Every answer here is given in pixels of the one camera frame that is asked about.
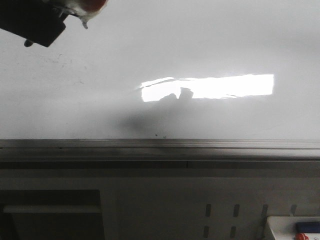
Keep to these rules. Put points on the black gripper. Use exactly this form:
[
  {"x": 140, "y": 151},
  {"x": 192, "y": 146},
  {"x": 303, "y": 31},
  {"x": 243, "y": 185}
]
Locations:
[{"x": 35, "y": 21}]

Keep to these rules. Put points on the white whiteboard surface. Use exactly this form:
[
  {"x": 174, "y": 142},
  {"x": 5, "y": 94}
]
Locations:
[{"x": 169, "y": 69}]

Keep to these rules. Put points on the grey slotted metal panel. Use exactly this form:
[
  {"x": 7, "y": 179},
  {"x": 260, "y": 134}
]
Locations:
[{"x": 205, "y": 208}]

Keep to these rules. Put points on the aluminium whiteboard frame rail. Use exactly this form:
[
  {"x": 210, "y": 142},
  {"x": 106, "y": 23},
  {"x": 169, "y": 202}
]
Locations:
[{"x": 159, "y": 149}]

